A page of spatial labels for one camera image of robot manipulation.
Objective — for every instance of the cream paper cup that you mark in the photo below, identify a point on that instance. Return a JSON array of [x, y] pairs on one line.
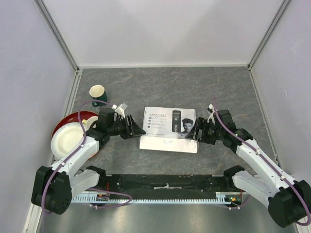
[[88, 122], [97, 92]]

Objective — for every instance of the white slotted cable duct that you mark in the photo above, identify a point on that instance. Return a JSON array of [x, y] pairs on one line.
[[90, 197]]

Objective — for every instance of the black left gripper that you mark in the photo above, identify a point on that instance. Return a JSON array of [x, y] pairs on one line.
[[134, 129]]

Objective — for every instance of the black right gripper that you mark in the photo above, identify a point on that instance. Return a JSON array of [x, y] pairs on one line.
[[198, 124]]

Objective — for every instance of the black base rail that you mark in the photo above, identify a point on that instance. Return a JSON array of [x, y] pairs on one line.
[[165, 186]]

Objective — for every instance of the white plate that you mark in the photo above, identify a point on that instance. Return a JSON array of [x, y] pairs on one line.
[[65, 139]]

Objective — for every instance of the red round plate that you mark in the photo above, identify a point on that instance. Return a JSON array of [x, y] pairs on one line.
[[68, 119]]

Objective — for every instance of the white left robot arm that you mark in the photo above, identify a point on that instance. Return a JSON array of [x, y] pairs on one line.
[[55, 186]]

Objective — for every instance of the white cardboard box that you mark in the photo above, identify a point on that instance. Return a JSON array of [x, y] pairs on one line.
[[168, 129]]

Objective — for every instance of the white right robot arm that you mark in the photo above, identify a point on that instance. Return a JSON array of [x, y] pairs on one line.
[[287, 200]]

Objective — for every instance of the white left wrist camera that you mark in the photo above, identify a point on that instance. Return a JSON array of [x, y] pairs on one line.
[[120, 109]]

